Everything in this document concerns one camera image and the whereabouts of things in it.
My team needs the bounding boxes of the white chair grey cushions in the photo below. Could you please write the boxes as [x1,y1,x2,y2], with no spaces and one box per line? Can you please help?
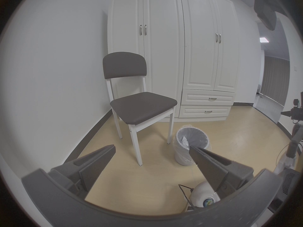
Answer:
[102,52,178,167]

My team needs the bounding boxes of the clear plastic bag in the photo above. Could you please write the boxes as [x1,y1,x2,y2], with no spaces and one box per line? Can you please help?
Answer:
[175,125,211,163]

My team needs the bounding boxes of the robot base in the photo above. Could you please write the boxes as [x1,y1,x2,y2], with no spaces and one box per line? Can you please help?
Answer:
[188,181,222,209]

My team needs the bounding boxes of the black cable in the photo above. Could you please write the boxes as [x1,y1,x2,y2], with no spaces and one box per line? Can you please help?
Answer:
[178,184,197,210]

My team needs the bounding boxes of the grey curtain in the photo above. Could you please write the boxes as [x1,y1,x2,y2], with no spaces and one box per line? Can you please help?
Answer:
[262,56,290,106]

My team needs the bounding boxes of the white trash bin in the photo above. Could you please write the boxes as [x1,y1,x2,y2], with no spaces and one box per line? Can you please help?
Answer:
[175,125,211,166]

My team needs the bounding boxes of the white wardrobe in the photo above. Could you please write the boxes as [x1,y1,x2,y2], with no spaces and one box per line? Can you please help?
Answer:
[107,0,239,122]

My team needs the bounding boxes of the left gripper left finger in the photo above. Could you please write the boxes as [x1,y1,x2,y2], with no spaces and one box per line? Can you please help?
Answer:
[48,144,117,196]

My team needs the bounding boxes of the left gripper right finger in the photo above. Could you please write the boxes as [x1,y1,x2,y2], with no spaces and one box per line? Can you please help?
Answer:
[188,146,255,194]

